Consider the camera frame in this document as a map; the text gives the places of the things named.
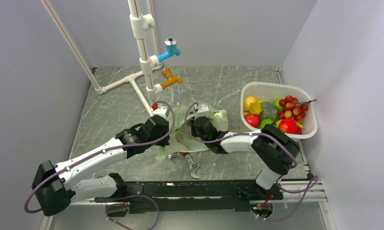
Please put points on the yellow banana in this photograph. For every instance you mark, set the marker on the yellow banana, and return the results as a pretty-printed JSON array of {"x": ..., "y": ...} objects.
[{"x": 297, "y": 123}]

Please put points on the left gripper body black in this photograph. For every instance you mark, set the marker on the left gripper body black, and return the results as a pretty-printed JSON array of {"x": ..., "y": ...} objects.
[{"x": 165, "y": 132}]

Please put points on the red apple in basket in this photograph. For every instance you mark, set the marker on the red apple in basket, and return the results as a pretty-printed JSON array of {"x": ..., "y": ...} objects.
[{"x": 288, "y": 125}]

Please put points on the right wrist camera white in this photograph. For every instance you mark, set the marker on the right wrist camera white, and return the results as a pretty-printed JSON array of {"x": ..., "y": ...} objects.
[{"x": 201, "y": 110}]

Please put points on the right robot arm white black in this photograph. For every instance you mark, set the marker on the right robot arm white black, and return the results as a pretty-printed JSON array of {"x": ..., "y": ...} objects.
[{"x": 272, "y": 146}]

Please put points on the blue faucet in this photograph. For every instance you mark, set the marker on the blue faucet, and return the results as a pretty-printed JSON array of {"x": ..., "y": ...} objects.
[{"x": 171, "y": 49}]

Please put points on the white pipe frame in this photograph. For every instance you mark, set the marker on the white pipe frame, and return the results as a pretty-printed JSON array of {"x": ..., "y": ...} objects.
[{"x": 111, "y": 32}]

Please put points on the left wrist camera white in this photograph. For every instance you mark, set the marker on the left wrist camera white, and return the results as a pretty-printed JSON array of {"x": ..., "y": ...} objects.
[{"x": 159, "y": 110}]

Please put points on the yellow star fruit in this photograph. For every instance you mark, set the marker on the yellow star fruit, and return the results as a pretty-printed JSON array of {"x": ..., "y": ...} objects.
[{"x": 255, "y": 108}]

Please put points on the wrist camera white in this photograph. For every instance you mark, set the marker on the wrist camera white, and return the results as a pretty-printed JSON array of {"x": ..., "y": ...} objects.
[
  {"x": 159, "y": 110},
  {"x": 201, "y": 110}
]

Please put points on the silver combination wrench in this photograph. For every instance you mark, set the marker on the silver combination wrench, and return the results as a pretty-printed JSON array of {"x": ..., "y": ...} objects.
[{"x": 173, "y": 158}]

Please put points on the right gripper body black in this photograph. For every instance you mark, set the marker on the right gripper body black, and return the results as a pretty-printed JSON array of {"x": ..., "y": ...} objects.
[{"x": 195, "y": 132}]

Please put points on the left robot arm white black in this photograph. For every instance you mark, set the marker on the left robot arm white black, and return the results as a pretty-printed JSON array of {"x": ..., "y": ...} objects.
[{"x": 56, "y": 186}]

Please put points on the red grape bunch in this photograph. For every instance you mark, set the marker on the red grape bunch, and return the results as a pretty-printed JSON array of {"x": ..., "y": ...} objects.
[{"x": 293, "y": 108}]

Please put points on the green striped ball fruit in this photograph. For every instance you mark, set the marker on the green striped ball fruit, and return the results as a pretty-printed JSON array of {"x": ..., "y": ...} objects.
[{"x": 267, "y": 121}]

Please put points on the red handled adjustable wrench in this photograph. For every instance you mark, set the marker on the red handled adjustable wrench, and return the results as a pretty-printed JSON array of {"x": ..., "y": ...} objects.
[{"x": 192, "y": 165}]

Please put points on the yellow lemon upper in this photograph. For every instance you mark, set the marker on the yellow lemon upper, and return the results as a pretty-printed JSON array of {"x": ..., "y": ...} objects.
[{"x": 247, "y": 102}]

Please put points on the pale green plastic bag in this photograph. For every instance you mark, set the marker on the pale green plastic bag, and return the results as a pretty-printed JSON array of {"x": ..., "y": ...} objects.
[{"x": 180, "y": 141}]

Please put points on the orange faucet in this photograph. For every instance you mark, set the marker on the orange faucet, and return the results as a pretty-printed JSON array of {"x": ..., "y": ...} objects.
[{"x": 171, "y": 79}]

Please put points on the light green lime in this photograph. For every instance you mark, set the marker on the light green lime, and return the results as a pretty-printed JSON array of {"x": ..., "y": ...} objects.
[{"x": 278, "y": 106}]

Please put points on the white plastic basket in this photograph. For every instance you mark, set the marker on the white plastic basket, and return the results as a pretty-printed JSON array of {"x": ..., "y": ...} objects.
[{"x": 268, "y": 92}]

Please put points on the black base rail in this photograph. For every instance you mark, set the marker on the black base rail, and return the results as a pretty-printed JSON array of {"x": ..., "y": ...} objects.
[{"x": 237, "y": 195}]

